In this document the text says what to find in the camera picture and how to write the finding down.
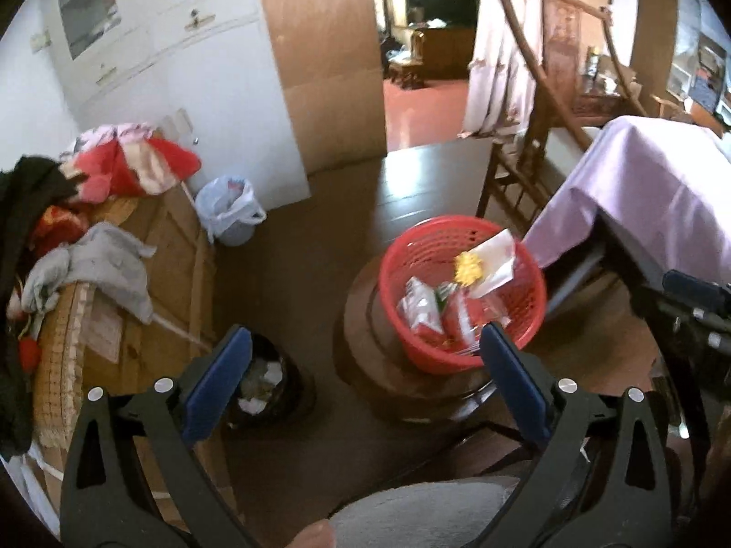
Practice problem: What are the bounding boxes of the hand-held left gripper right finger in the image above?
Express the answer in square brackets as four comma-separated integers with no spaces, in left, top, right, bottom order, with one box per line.
[480,321,672,548]

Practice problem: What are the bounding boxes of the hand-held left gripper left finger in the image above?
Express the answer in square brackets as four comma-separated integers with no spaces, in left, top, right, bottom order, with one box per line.
[60,325,255,548]

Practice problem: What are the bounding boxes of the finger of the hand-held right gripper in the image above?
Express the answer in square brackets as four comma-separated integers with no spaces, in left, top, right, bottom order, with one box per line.
[662,270,731,314]

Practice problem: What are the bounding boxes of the red snack wrapper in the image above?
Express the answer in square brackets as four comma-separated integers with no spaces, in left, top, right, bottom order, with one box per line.
[445,291,486,350]

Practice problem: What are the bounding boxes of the white red-striped packet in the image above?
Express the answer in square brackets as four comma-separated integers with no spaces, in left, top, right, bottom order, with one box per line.
[398,277,446,335]

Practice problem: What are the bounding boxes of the yellow wrapper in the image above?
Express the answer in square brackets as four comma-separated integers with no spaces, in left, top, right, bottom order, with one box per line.
[454,252,486,286]

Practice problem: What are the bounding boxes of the white plastic wrapper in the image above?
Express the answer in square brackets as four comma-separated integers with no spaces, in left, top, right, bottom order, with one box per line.
[468,228,518,299]

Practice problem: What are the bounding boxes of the red plastic basket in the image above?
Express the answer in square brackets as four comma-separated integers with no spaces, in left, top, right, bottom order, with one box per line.
[378,215,547,374]

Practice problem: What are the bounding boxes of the black waste bin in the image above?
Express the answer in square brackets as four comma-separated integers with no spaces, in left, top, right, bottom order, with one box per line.
[225,334,316,429]

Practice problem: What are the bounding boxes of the wooden bench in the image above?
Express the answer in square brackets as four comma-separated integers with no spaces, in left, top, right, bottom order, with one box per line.
[23,183,241,526]

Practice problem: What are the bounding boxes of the table with lilac cloth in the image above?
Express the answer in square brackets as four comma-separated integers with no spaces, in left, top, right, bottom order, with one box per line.
[522,116,731,286]

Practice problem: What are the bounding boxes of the round dark wooden stool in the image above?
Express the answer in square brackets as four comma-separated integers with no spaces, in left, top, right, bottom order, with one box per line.
[334,259,549,423]

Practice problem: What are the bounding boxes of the person's grey clothing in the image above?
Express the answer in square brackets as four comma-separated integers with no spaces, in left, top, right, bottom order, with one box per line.
[328,479,520,548]

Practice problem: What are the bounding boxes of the grey cloth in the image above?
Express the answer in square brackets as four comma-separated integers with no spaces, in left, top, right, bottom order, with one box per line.
[23,222,158,323]

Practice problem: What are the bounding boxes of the bin with pale plastic bag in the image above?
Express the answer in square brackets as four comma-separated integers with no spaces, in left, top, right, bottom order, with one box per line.
[194,174,267,248]

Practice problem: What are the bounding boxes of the dark wooden side table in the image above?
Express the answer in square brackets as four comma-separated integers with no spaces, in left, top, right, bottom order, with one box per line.
[571,83,643,123]

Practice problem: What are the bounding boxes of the red cloth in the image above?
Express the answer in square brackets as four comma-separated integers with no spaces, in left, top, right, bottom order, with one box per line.
[74,137,202,202]

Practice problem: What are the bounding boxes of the black cloth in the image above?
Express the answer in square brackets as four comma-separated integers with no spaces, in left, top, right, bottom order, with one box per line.
[0,154,81,458]

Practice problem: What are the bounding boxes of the pink cloth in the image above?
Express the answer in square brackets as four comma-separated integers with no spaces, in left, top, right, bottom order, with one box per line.
[60,122,155,156]

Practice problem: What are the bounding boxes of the carved wooden chair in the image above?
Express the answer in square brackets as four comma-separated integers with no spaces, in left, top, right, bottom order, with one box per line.
[476,0,649,235]

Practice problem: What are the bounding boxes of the white cabinet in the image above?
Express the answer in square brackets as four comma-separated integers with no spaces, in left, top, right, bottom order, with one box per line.
[42,0,312,209]

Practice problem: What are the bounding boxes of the floral curtain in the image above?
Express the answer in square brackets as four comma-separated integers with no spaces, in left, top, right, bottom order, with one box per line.
[461,0,549,141]

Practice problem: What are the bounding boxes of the brown wooden partition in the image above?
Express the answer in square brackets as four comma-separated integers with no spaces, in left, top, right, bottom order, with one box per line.
[254,0,389,175]

